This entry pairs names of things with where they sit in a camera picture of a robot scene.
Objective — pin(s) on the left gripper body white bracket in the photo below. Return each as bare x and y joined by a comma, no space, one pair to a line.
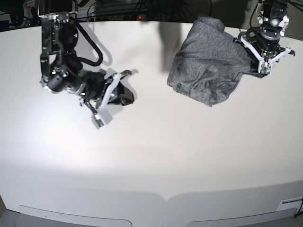
262,58

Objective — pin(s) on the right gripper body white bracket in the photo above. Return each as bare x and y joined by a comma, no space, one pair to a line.
95,88

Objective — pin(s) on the grey long-sleeve T-shirt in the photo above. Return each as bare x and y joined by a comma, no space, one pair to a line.
209,65

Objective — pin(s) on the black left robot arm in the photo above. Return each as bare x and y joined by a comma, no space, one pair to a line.
262,42

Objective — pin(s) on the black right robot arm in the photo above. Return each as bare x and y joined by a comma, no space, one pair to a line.
62,69

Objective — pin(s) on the black power strip red light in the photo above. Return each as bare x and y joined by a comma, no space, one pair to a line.
132,17

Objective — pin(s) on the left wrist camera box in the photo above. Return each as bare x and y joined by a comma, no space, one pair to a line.
265,68

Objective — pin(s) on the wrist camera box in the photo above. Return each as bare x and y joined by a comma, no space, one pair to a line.
265,68
101,118

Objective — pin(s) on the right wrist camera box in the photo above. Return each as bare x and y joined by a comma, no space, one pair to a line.
101,118

